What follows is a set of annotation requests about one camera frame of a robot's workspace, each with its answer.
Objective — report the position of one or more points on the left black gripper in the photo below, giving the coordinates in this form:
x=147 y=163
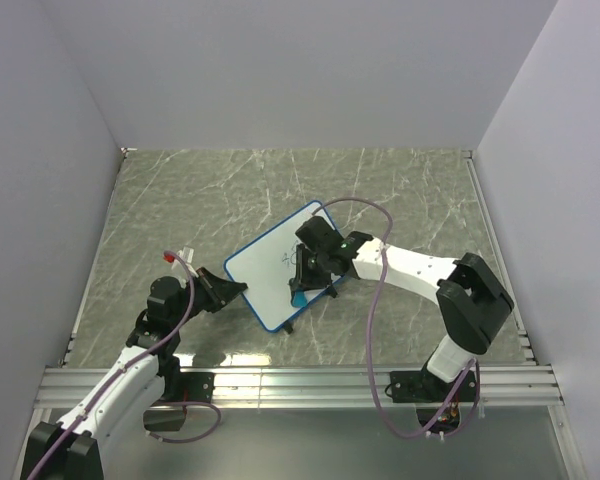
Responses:
x=219 y=291

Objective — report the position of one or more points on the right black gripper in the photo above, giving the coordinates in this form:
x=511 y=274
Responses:
x=305 y=280

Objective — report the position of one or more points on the blue whiteboard eraser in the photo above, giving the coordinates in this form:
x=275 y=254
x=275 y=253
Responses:
x=299 y=300

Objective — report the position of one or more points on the blue framed small whiteboard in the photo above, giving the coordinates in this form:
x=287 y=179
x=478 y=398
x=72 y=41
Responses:
x=266 y=265

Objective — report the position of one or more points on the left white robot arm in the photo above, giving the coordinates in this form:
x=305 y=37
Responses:
x=146 y=372

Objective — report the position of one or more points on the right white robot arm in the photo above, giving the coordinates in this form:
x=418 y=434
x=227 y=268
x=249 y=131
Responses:
x=472 y=301

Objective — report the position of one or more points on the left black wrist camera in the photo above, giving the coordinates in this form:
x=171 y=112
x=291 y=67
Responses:
x=166 y=298

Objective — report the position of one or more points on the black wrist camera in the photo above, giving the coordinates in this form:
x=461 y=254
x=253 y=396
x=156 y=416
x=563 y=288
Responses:
x=166 y=298
x=317 y=232

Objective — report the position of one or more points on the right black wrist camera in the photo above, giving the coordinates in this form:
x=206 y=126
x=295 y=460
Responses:
x=317 y=232

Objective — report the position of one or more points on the right aluminium side rail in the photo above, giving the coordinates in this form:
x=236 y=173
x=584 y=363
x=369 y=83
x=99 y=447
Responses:
x=523 y=337

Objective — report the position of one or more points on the aluminium front rail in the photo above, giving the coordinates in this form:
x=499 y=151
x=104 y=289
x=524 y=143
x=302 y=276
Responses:
x=521 y=385

